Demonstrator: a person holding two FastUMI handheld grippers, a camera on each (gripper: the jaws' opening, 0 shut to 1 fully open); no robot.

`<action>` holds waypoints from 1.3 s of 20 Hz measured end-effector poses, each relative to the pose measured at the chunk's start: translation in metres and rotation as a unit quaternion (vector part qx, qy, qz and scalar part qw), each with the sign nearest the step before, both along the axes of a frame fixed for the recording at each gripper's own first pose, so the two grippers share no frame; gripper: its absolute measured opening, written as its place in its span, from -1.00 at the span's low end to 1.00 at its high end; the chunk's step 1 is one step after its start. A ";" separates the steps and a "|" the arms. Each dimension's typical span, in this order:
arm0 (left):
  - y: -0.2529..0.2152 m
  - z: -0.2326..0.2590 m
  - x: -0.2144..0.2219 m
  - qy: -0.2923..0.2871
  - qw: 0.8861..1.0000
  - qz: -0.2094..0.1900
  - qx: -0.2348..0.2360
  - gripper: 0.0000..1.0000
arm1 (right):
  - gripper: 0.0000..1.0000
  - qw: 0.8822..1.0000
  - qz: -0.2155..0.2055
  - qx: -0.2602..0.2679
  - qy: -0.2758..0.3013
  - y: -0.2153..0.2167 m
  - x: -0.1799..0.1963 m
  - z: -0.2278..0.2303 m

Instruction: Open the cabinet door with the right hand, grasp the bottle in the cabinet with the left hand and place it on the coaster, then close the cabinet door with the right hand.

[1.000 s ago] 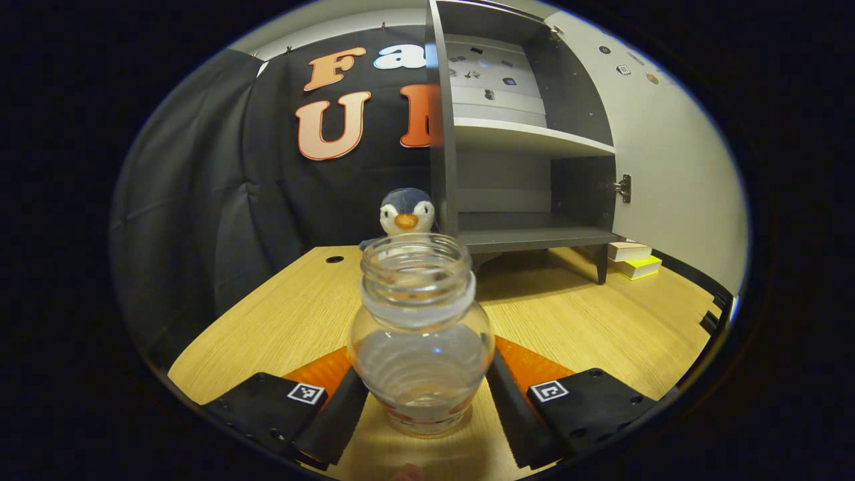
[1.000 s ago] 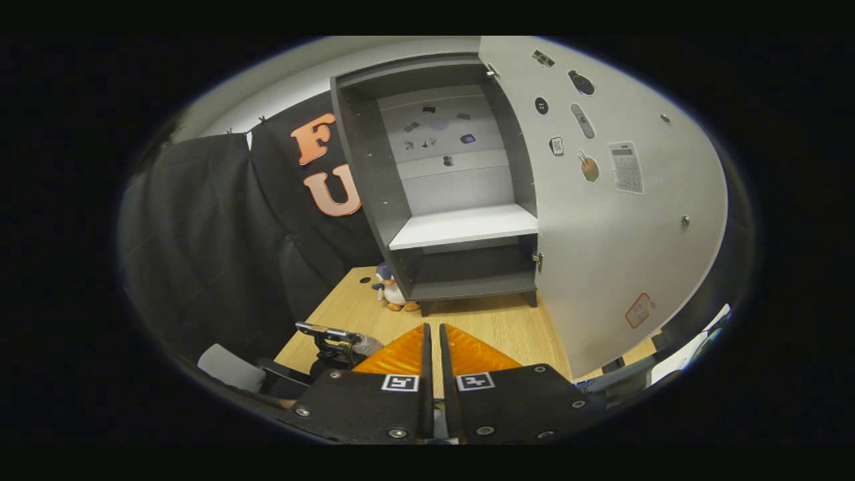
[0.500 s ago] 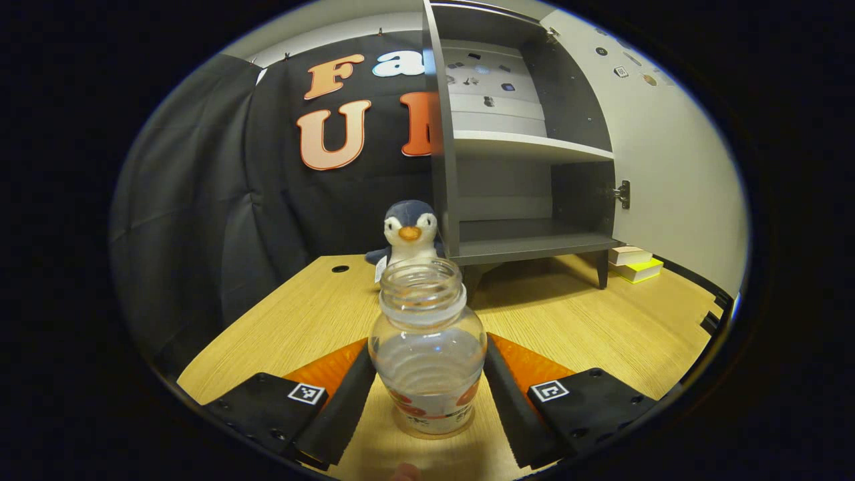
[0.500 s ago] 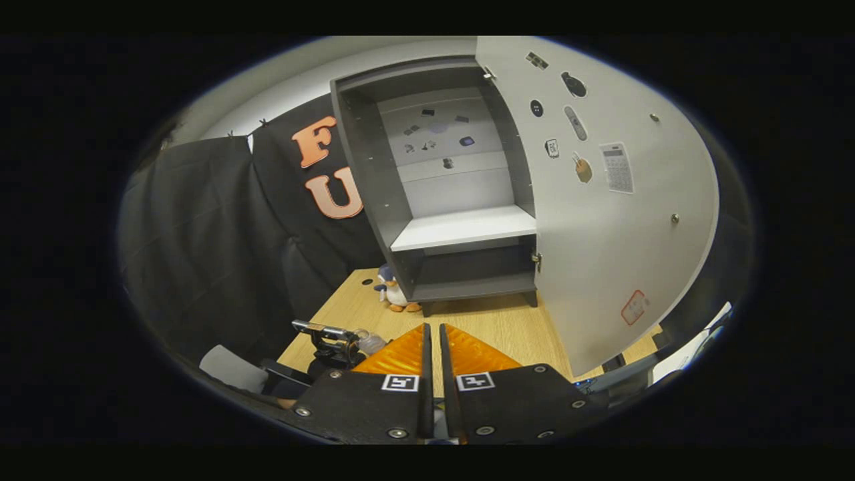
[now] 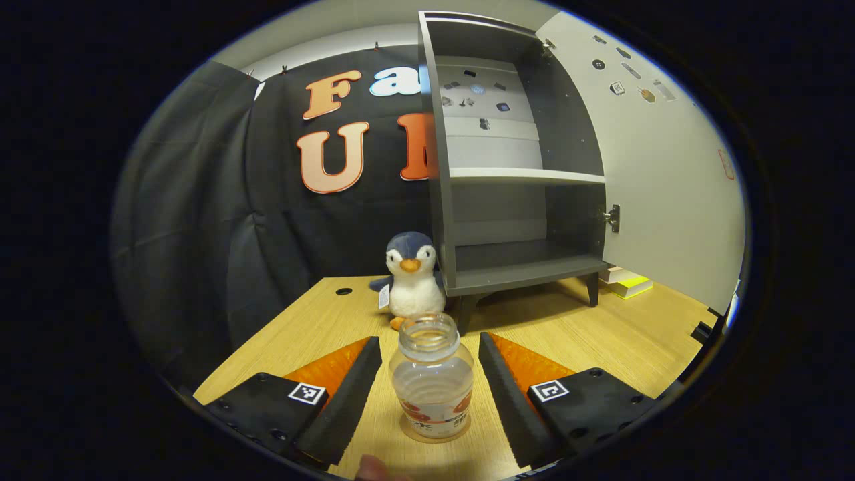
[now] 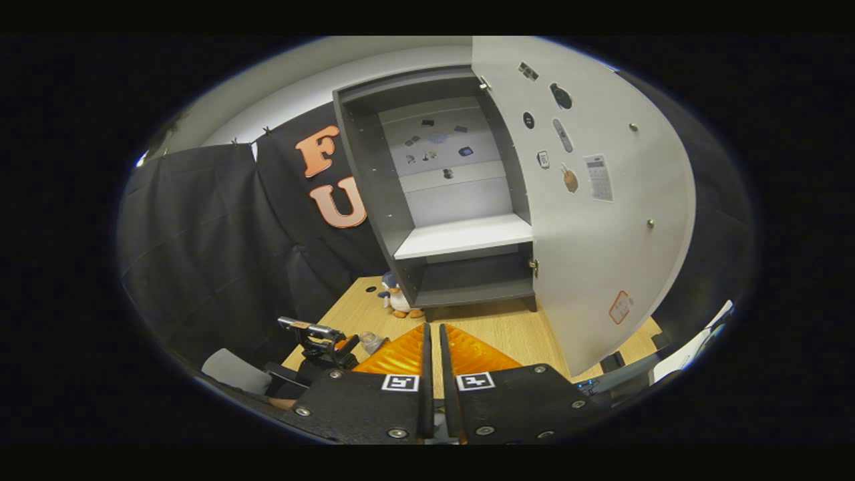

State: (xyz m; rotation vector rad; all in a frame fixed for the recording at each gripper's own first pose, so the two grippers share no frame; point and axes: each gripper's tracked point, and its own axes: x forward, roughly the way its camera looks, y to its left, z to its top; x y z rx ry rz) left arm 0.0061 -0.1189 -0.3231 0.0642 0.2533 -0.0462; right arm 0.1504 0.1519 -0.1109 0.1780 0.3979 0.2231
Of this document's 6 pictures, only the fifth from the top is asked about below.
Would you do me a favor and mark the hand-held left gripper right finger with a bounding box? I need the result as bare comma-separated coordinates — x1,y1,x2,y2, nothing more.
478,331,657,470

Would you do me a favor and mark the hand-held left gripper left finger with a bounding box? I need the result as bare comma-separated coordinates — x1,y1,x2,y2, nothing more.
204,335,383,467

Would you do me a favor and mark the clear plastic bottle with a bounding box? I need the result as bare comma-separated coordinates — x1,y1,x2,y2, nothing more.
389,313,476,440

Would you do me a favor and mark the grey cabinet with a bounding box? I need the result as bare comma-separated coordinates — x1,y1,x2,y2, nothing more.
418,10,619,321

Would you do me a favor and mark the white cabinet door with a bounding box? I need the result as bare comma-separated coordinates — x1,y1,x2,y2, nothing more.
534,10,747,315

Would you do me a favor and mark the white cabinet shelf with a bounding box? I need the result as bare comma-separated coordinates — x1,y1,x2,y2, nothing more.
449,167,606,186

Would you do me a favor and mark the penguin plush toy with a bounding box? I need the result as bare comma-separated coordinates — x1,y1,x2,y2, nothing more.
369,231,447,331

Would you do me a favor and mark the yellow book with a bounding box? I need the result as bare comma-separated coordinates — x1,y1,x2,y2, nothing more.
607,274,654,299

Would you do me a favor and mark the black backdrop cloth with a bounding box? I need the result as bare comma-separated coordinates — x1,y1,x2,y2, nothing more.
110,43,442,388

